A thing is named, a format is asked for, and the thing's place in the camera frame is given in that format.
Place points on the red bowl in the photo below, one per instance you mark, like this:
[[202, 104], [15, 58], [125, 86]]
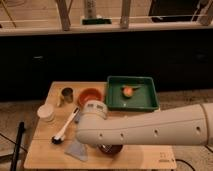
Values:
[[89, 94]]

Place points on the black pole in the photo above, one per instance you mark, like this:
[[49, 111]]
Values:
[[15, 155]]

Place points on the green plastic tray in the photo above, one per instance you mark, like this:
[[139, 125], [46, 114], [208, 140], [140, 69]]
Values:
[[144, 99]]

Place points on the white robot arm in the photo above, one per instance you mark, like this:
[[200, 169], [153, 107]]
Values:
[[184, 126]]

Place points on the metal cup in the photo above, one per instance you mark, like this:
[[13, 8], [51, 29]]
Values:
[[67, 94]]

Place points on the green base stand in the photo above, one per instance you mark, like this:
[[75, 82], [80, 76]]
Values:
[[97, 21]]

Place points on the grey blue towel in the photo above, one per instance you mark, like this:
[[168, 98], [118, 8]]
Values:
[[77, 150]]

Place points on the dark brown bowl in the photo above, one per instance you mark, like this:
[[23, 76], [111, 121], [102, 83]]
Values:
[[110, 149]]

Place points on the blue sponge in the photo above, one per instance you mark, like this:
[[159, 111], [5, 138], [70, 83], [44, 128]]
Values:
[[77, 117]]

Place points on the white dish brush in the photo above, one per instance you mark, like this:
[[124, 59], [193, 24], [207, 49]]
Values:
[[59, 137]]

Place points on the orange fruit toy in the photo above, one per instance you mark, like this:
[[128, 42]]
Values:
[[128, 91]]

